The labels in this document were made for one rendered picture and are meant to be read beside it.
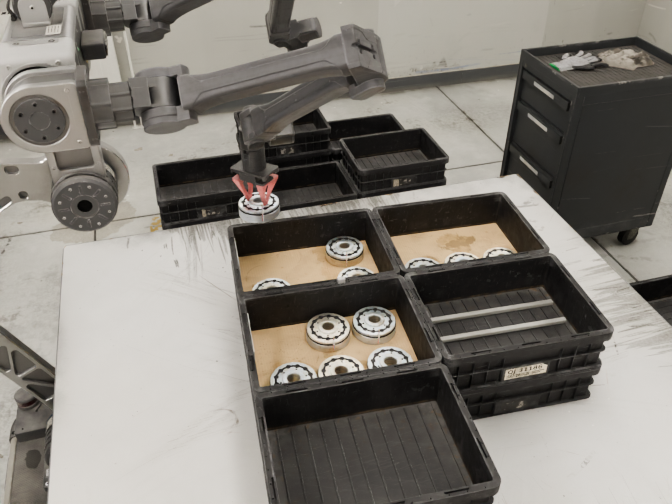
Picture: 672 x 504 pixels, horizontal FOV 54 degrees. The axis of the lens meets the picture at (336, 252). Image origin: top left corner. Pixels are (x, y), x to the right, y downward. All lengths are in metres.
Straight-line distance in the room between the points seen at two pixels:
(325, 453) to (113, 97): 0.78
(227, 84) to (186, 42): 3.26
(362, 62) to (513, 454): 0.91
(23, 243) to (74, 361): 1.85
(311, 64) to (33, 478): 1.54
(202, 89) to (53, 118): 0.25
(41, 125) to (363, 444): 0.84
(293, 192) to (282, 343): 1.47
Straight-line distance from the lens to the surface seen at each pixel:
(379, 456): 1.37
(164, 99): 1.23
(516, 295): 1.76
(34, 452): 2.29
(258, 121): 1.46
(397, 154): 3.04
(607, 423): 1.70
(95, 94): 1.21
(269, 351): 1.56
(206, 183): 2.86
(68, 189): 1.55
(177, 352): 1.78
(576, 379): 1.66
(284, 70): 1.17
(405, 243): 1.88
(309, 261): 1.81
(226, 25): 4.44
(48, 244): 3.56
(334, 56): 1.16
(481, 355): 1.44
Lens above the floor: 1.94
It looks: 37 degrees down
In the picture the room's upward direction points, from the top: straight up
